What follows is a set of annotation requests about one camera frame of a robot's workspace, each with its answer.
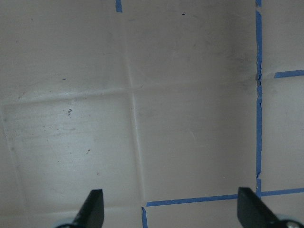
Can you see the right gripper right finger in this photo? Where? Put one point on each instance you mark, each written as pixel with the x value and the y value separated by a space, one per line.
pixel 253 213

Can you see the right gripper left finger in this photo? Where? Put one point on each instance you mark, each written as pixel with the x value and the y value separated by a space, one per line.
pixel 91 214

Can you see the brown paper table cover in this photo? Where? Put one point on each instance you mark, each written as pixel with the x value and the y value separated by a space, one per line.
pixel 168 106

